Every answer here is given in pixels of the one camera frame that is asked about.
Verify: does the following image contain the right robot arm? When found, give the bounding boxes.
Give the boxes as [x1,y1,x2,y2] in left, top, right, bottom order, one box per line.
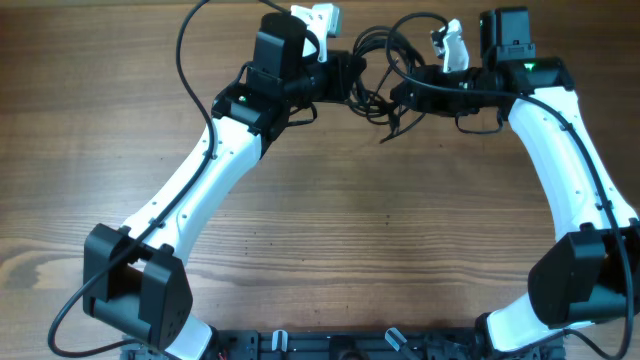
[391,7,639,359]

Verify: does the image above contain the black usb cable bundle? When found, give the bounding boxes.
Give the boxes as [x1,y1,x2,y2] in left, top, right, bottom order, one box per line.
[344,25,431,145]

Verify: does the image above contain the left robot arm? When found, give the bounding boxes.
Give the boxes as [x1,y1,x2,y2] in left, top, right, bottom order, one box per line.
[83,3,366,359]

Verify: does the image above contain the right black camera cable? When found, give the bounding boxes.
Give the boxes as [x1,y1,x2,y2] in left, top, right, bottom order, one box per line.
[384,11,636,360]

